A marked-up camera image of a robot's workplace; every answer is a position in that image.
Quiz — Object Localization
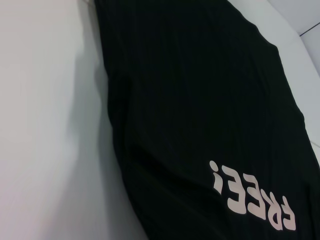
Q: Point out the black shirt with FREE print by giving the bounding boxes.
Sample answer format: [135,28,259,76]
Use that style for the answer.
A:
[93,0,320,240]

